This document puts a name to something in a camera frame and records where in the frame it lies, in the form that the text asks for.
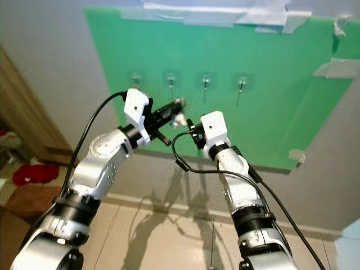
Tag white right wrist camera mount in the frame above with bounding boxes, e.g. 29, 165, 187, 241
200, 111, 230, 160

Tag brown cardboard box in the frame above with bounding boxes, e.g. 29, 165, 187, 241
0, 186, 68, 270

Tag crumpled clear tape piece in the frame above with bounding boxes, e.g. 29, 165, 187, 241
332, 14, 349, 37

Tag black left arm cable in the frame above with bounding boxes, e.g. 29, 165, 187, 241
65, 90, 129, 192

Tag short clear tape piece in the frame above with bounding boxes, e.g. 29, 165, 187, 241
288, 149, 306, 165
313, 58, 360, 79

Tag red cloth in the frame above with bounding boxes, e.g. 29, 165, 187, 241
12, 163, 60, 186

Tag wooden door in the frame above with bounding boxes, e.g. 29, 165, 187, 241
0, 45, 68, 169

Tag green board with hooks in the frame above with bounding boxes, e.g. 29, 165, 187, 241
84, 6, 360, 172

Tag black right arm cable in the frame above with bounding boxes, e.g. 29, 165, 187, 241
170, 128, 327, 270

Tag clear adhesive wall hook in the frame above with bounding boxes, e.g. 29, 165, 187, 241
127, 70, 144, 91
233, 73, 251, 96
163, 71, 180, 91
197, 72, 215, 92

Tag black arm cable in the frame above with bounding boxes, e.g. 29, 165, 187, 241
170, 128, 327, 270
65, 90, 129, 192

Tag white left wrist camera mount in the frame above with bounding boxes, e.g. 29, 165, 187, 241
124, 88, 152, 146

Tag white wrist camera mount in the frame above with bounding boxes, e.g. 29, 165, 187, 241
200, 111, 230, 160
124, 88, 152, 146

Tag pale blue panel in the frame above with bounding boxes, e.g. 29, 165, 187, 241
335, 219, 360, 270

